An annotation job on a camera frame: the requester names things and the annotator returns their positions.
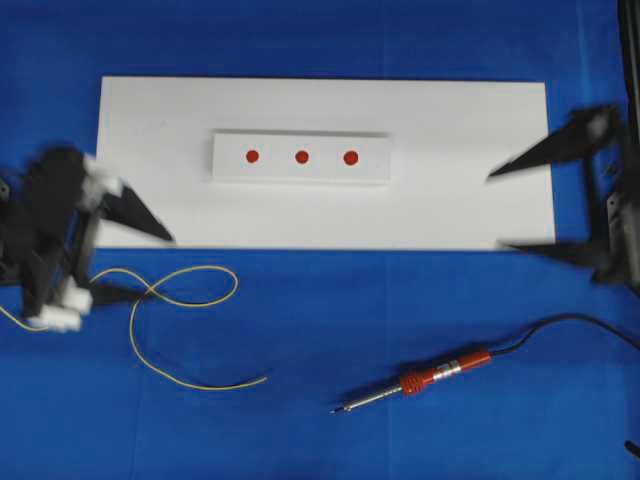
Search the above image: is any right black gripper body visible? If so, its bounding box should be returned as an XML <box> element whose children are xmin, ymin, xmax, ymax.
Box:
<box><xmin>583</xmin><ymin>140</ymin><xmax>639</xmax><ymax>285</ymax></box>

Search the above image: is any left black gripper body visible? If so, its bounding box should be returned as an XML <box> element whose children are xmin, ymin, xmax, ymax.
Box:
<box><xmin>1</xmin><ymin>145</ymin><xmax>125</xmax><ymax>333</ymax></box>

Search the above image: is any large white base board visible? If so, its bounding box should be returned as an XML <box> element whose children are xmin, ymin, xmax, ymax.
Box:
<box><xmin>97</xmin><ymin>77</ymin><xmax>555</xmax><ymax>250</ymax></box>

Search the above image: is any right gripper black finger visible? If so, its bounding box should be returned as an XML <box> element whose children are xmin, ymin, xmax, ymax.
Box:
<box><xmin>498</xmin><ymin>240</ymin><xmax>613</xmax><ymax>271</ymax></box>
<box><xmin>489</xmin><ymin>105</ymin><xmax>621</xmax><ymax>176</ymax></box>

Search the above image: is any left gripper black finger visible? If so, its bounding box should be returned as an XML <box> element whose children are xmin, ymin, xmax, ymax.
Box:
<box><xmin>101</xmin><ymin>185</ymin><xmax>174</xmax><ymax>242</ymax></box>
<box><xmin>89</xmin><ymin>283</ymin><xmax>146</xmax><ymax>306</ymax></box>

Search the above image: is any small white raised plate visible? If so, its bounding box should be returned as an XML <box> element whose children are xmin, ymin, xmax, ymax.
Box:
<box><xmin>211</xmin><ymin>130</ymin><xmax>392</xmax><ymax>185</ymax></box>

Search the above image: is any black frame post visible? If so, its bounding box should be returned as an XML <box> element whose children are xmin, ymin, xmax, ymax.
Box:
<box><xmin>618</xmin><ymin>0</ymin><xmax>639</xmax><ymax>144</ymax></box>

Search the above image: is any red handled soldering iron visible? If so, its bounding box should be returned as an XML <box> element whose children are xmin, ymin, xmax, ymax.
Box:
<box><xmin>330</xmin><ymin>350</ymin><xmax>492</xmax><ymax>414</ymax></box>

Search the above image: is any black soldering iron cord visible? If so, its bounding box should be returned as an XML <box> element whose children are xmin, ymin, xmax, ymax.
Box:
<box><xmin>489</xmin><ymin>313</ymin><xmax>640</xmax><ymax>359</ymax></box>

